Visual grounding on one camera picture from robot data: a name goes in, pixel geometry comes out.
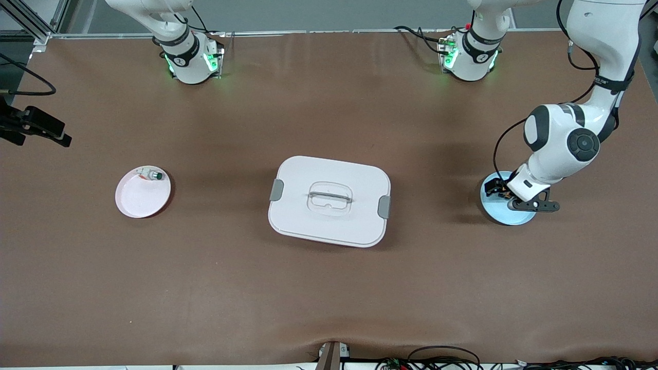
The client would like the white lidded storage box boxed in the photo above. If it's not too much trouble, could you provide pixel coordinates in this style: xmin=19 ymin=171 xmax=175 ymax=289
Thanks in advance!
xmin=268 ymin=156 xmax=392 ymax=248

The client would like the brown camera mount post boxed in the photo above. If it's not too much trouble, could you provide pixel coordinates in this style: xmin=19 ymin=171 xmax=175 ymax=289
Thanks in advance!
xmin=316 ymin=341 xmax=351 ymax=370

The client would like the aluminium frame post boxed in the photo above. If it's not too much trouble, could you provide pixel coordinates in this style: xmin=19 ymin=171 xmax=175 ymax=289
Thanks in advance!
xmin=0 ymin=0 xmax=70 ymax=44

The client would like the aluminium table edge rail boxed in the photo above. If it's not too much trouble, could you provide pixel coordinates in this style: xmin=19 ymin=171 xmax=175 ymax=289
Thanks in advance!
xmin=51 ymin=28 xmax=617 ymax=40

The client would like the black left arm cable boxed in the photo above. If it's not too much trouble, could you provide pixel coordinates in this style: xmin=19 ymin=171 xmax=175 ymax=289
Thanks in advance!
xmin=492 ymin=0 xmax=602 ymax=181

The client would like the tangled black cable bundle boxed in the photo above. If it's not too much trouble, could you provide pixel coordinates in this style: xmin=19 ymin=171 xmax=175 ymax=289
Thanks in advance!
xmin=514 ymin=356 xmax=658 ymax=370

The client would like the looped black cable bundle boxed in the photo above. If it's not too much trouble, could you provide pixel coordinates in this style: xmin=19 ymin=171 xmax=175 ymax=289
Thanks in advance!
xmin=375 ymin=345 xmax=484 ymax=370

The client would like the light blue round plate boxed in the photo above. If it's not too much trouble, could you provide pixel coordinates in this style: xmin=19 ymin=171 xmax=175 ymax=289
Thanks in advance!
xmin=480 ymin=171 xmax=539 ymax=226

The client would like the pink round plate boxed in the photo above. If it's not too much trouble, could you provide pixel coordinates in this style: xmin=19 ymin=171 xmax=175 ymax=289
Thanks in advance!
xmin=115 ymin=165 xmax=172 ymax=219

